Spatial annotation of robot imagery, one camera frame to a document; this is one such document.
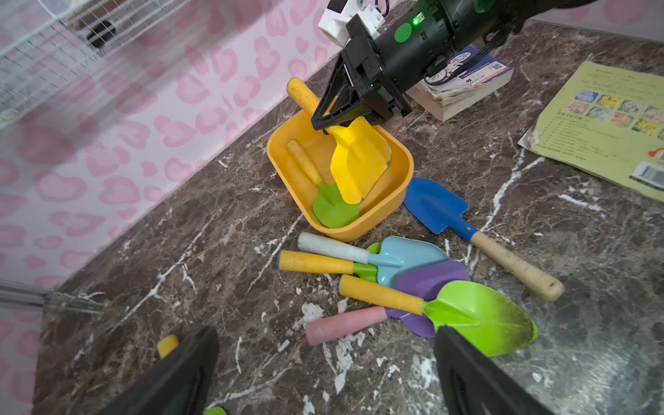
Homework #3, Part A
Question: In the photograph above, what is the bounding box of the yellow plastic shovel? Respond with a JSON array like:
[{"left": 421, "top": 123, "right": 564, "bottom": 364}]
[{"left": 286, "top": 77, "right": 394, "bottom": 207}]

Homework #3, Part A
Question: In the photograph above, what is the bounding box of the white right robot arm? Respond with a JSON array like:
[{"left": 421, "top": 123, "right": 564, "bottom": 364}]
[{"left": 311, "top": 1, "right": 584, "bottom": 131}]

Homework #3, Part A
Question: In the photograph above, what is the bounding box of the blue Macmillan paperback book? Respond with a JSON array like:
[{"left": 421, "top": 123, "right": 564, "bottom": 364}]
[{"left": 406, "top": 46, "right": 514, "bottom": 122}]

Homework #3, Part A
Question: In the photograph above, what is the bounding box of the yellow-green booklet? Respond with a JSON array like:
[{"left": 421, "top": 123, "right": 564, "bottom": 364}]
[{"left": 519, "top": 62, "right": 663, "bottom": 201}]

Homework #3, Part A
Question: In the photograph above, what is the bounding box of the purple shovel pink handle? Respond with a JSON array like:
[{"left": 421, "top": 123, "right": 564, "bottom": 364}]
[{"left": 304, "top": 260, "right": 470, "bottom": 346}]

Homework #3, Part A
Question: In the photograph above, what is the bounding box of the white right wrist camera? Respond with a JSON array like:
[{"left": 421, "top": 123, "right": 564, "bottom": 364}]
[{"left": 318, "top": 0, "right": 390, "bottom": 47}]

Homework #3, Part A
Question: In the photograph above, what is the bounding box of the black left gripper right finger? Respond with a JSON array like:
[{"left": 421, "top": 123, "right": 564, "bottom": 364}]
[{"left": 434, "top": 326, "right": 553, "bottom": 415}]

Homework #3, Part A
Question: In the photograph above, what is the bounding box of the green shovel pair left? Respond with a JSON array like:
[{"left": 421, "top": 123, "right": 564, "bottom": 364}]
[{"left": 157, "top": 334, "right": 228, "bottom": 415}]

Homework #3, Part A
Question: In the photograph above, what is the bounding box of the green shovel blue-tipped handle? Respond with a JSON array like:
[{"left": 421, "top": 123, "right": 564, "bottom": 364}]
[{"left": 278, "top": 250, "right": 378, "bottom": 283}]

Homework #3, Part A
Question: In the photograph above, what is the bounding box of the white mesh wall basket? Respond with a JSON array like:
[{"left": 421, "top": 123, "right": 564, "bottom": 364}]
[{"left": 1, "top": 1, "right": 186, "bottom": 128}]

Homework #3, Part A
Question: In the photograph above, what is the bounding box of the yellow plastic storage box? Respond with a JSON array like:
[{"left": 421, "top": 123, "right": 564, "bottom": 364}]
[{"left": 265, "top": 105, "right": 416, "bottom": 243}]

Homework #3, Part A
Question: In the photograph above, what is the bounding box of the blue shovel wooden handle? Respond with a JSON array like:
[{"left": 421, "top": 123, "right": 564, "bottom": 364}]
[{"left": 404, "top": 178, "right": 565, "bottom": 302}]

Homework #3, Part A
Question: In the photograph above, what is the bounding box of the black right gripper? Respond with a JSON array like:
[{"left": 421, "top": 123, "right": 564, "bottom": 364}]
[{"left": 311, "top": 14, "right": 457, "bottom": 133}]

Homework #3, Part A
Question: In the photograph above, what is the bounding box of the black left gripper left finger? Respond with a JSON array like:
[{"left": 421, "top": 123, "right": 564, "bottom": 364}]
[{"left": 100, "top": 326, "right": 220, "bottom": 414}]

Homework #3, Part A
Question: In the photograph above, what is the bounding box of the light blue shovel white handle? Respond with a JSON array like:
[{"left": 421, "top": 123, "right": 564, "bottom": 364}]
[{"left": 297, "top": 233, "right": 449, "bottom": 288}]

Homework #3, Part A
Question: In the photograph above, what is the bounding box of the large green shovel yellow handle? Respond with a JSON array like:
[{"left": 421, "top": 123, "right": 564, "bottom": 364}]
[{"left": 339, "top": 275, "right": 539, "bottom": 357}]

